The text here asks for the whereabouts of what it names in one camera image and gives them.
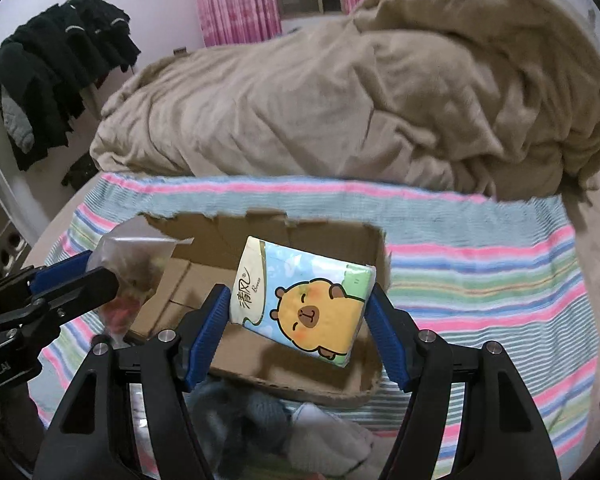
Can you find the brown cardboard box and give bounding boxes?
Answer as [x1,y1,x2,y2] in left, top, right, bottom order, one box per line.
[130,211,389,408]

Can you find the striped pastel towel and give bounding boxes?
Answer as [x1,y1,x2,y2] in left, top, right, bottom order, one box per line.
[30,174,600,477]

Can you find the white socks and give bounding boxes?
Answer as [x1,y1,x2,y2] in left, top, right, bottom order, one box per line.
[286,403,374,477]

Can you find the capybara tissue pack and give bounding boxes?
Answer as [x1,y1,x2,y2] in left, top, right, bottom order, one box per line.
[230,236,376,367]

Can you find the pink curtain left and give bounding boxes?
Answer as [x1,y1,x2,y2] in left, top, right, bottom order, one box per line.
[196,0,282,47]

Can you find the clear plastic snack bag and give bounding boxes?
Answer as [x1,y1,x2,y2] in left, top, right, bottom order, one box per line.
[86,216,194,348]

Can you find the tan crumpled blanket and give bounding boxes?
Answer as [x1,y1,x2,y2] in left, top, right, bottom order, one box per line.
[91,0,600,200]

